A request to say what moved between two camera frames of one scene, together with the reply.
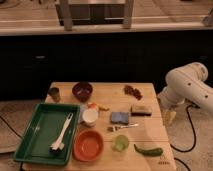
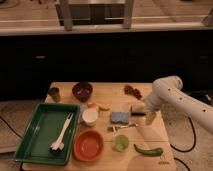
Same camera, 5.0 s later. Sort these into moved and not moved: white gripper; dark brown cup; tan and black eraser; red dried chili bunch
Moved: white gripper
Not moved: dark brown cup; tan and black eraser; red dried chili bunch
